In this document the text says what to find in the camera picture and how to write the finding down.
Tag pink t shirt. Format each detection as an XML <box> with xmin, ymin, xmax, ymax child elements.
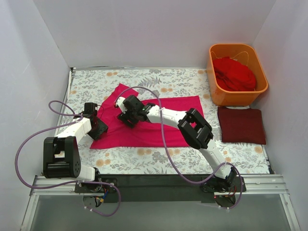
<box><xmin>90</xmin><ymin>83</ymin><xmax>203</xmax><ymax>149</ymax></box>

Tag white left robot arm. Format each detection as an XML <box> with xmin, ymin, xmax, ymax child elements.
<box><xmin>43</xmin><ymin>103</ymin><xmax>108</xmax><ymax>193</ymax></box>

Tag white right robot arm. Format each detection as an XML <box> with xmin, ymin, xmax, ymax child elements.
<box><xmin>115</xmin><ymin>95</ymin><xmax>237</xmax><ymax>192</ymax></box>

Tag floral table cloth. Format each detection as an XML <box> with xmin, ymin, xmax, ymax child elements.
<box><xmin>60</xmin><ymin>68</ymin><xmax>272</xmax><ymax>174</ymax></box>

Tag red t shirt in basket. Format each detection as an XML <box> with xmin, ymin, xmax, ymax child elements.
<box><xmin>212</xmin><ymin>57</ymin><xmax>257</xmax><ymax>91</ymax></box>

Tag folded maroon t shirt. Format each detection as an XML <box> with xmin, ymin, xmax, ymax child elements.
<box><xmin>218</xmin><ymin>107</ymin><xmax>266</xmax><ymax>145</ymax></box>

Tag orange plastic basket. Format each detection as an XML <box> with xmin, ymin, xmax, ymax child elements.
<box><xmin>206</xmin><ymin>43</ymin><xmax>269</xmax><ymax>106</ymax></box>

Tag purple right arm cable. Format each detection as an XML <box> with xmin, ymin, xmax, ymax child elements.
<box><xmin>113</xmin><ymin>86</ymin><xmax>244</xmax><ymax>210</ymax></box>

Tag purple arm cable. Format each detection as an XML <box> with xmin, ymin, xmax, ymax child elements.
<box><xmin>113</xmin><ymin>86</ymin><xmax>244</xmax><ymax>210</ymax></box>
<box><xmin>14</xmin><ymin>100</ymin><xmax>121</xmax><ymax>217</ymax></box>

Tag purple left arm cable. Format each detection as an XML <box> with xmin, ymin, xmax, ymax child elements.
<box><xmin>14</xmin><ymin>100</ymin><xmax>121</xmax><ymax>217</ymax></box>

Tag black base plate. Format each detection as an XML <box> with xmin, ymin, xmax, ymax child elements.
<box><xmin>74</xmin><ymin>174</ymin><xmax>246</xmax><ymax>203</ymax></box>

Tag aluminium frame rail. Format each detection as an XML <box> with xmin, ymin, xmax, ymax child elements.
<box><xmin>21</xmin><ymin>174</ymin><xmax>300</xmax><ymax>231</ymax></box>

